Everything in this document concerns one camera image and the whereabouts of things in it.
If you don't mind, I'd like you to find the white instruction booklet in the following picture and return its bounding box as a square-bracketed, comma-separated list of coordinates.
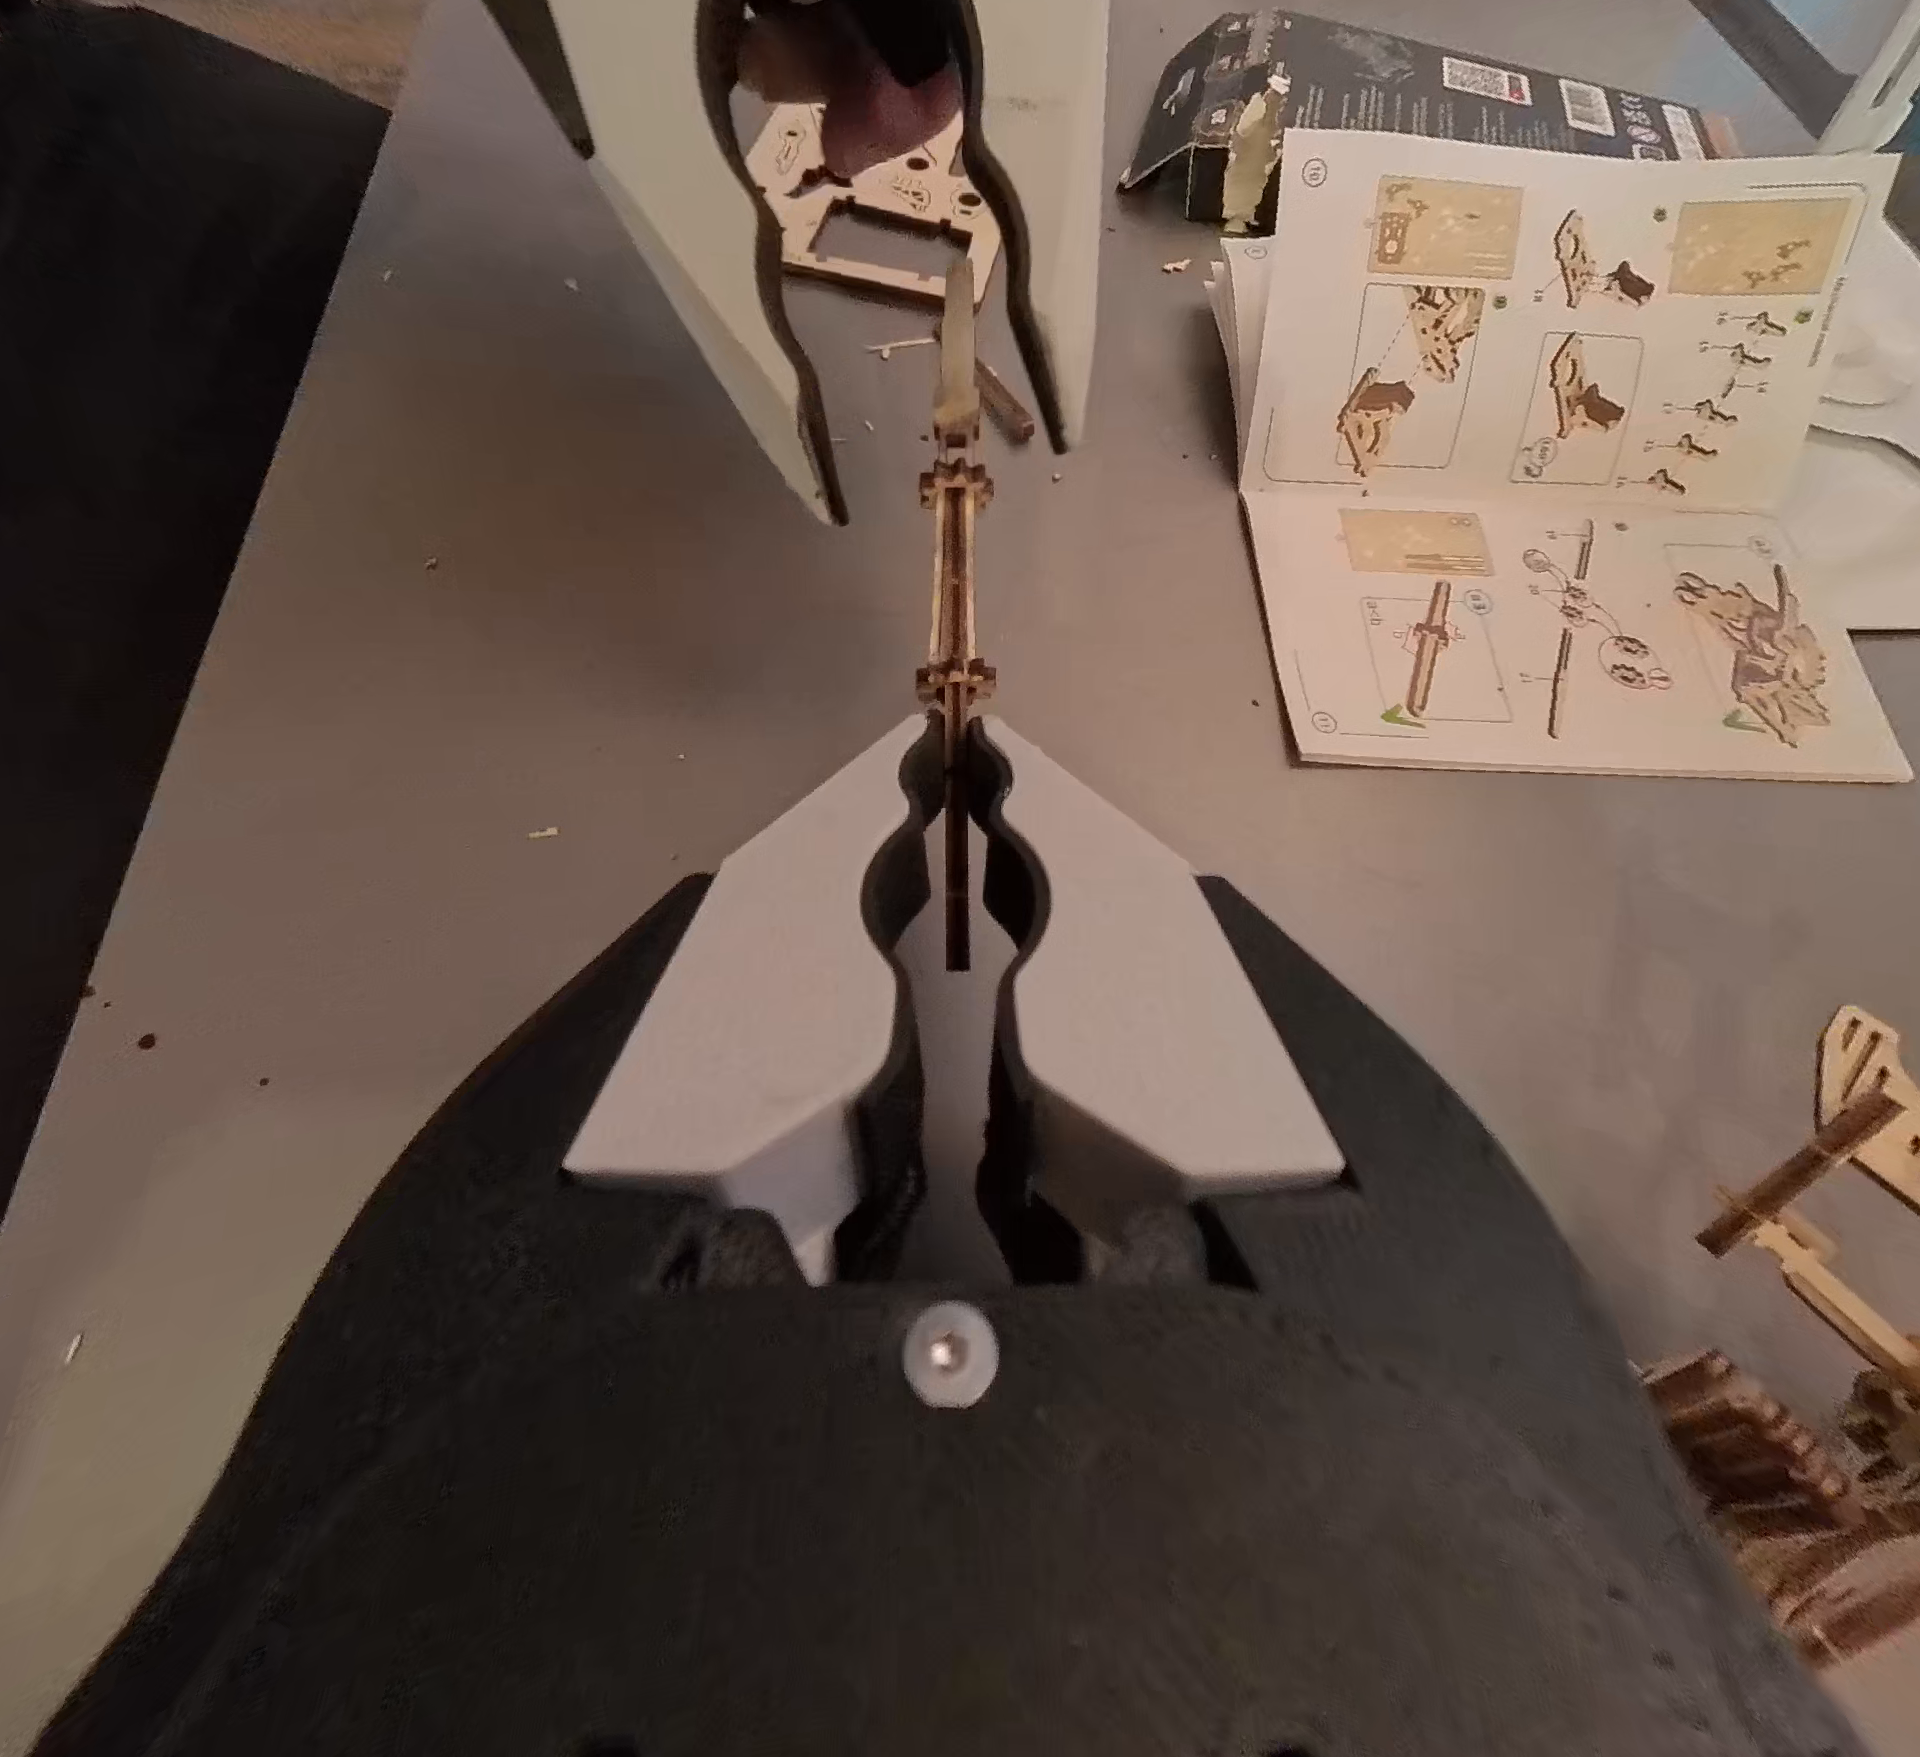
[1206, 129, 1918, 786]

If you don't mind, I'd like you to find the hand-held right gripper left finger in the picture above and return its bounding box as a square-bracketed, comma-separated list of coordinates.
[562, 714, 950, 1287]

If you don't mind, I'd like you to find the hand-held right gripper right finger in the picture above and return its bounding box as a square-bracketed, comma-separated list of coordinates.
[967, 718, 1347, 1287]

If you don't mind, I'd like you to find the person's left hand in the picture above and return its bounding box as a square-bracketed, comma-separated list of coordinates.
[744, 0, 963, 175]

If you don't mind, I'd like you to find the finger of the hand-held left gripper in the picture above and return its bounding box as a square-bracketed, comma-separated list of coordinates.
[862, 0, 1119, 454]
[495, 0, 850, 529]

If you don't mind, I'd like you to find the long wooden model shaft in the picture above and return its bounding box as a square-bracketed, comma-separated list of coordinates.
[911, 255, 1005, 970]

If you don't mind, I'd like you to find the black cardboard box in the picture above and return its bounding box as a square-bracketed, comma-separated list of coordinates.
[1118, 8, 1714, 231]

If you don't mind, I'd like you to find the person's black clothing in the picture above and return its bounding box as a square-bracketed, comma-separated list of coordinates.
[0, 2, 395, 1187]

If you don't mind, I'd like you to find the wooden model frame assembly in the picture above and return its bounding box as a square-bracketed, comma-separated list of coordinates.
[1635, 999, 1920, 1672]

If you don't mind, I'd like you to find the white plastic object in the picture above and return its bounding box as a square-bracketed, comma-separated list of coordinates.
[1812, 0, 1920, 162]

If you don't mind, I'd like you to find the white paper sheet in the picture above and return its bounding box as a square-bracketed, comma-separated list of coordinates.
[1798, 396, 1920, 633]

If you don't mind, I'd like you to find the wooden cut-out sheet frame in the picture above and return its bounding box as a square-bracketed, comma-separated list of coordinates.
[743, 99, 1010, 289]

